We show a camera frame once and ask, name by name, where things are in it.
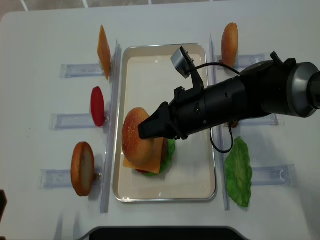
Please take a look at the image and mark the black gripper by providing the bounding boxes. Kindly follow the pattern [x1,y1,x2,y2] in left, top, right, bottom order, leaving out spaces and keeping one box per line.
[138,72,244,140]

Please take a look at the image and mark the sesame top bun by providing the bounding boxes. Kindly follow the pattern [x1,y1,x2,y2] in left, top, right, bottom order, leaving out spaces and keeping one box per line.
[122,107,154,166]

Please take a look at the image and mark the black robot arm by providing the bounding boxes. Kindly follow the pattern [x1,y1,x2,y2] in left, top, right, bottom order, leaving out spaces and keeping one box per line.
[138,48,320,140]

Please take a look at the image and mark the orange cheese slice on stack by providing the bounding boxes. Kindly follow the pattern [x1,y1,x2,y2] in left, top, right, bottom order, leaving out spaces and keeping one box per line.
[123,137,164,174]

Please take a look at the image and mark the green lettuce leaf on stack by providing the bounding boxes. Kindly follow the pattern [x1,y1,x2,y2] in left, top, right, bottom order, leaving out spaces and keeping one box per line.
[141,139,176,177]

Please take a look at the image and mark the red tomato slice on stack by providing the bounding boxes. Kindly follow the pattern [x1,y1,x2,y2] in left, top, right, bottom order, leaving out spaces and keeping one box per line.
[136,169,149,174]

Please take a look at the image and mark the upright red tomato slice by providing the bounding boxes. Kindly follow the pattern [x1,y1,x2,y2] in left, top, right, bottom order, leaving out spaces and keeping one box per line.
[90,86,106,127]

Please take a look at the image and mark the upright brown meat patty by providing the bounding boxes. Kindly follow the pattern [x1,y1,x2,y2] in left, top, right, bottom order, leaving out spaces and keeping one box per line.
[228,120,239,128]

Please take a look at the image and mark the upright green lettuce leaf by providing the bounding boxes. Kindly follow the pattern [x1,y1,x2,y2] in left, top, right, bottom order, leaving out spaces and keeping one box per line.
[224,136,253,208]

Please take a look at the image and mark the upright orange cheese slice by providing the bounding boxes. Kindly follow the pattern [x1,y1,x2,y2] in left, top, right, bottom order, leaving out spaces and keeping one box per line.
[97,25,111,80]

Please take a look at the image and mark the clear holder tomato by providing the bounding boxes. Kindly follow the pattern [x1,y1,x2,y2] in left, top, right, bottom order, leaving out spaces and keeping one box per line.
[49,113,97,130]

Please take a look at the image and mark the clear holder cheese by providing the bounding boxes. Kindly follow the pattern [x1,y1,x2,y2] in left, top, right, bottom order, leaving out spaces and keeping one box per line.
[59,63,105,79]

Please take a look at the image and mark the clear holder lettuce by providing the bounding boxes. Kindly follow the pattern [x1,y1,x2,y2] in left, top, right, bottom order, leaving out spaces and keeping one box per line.
[252,164,297,186]

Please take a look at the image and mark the brown patty on stack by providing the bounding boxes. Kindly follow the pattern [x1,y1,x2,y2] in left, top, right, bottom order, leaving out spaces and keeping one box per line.
[161,138,168,164]

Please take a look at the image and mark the cream metal baking tray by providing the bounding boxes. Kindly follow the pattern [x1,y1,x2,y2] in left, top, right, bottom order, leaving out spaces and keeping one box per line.
[112,44,217,203]

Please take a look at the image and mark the upright bottom bun left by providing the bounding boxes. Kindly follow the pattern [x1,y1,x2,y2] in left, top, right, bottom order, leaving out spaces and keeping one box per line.
[70,141,95,197]

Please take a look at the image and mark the clear holder right buns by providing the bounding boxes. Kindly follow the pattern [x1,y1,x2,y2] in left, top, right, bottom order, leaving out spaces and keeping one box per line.
[231,52,271,71]

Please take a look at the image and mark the black monitor bottom edge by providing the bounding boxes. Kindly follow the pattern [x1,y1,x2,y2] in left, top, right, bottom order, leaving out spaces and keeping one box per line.
[88,226,246,240]

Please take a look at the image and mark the golden bun standing right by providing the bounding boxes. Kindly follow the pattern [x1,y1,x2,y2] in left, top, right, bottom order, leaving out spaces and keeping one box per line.
[221,22,239,67]

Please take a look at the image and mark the clear holder left bun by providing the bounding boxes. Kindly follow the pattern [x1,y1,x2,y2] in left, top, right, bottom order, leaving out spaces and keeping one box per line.
[38,168,103,190]

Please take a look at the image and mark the brown object left edge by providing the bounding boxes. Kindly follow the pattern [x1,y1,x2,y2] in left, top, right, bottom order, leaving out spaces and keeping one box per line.
[0,189,8,221]

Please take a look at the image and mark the long clear left rail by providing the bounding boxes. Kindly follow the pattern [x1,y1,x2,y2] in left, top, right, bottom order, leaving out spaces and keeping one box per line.
[100,41,122,214]

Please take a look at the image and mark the long clear rail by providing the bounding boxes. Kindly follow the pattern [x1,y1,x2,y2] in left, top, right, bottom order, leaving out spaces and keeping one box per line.
[100,41,122,214]
[208,34,231,212]

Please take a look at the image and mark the long clear right rail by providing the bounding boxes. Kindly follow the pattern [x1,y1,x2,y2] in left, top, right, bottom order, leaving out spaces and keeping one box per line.
[208,34,231,212]

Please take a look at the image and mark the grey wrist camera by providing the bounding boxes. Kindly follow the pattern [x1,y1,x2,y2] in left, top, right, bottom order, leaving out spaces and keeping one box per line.
[171,46,195,79]

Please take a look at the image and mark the black camera cable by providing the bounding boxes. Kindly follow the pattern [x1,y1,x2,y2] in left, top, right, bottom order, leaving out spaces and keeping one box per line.
[193,62,242,153]

